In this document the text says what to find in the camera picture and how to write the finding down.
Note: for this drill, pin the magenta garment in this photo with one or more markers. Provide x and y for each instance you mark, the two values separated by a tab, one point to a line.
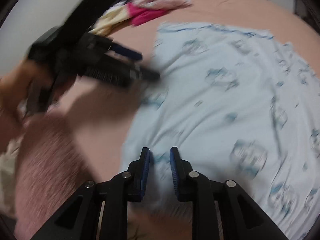
140	15

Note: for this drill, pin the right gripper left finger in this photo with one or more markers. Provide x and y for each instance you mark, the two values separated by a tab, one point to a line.
139	170

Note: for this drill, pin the pink bed sheet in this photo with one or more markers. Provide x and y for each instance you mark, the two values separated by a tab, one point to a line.
99	115

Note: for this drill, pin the light blue printed pajama pants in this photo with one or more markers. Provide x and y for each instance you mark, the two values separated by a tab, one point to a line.
238	105

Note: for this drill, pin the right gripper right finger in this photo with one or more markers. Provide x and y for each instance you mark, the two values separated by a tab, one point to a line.
180	175

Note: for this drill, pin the fuzzy pink sleeve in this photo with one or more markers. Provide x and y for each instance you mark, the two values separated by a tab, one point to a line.
48	171

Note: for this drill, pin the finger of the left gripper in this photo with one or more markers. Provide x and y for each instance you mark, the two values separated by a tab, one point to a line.
126	52
134	71

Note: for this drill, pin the person left hand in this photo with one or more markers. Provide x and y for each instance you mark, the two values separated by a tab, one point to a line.
14	89

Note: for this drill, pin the cream yellow garment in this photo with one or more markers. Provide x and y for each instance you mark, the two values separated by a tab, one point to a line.
109	20

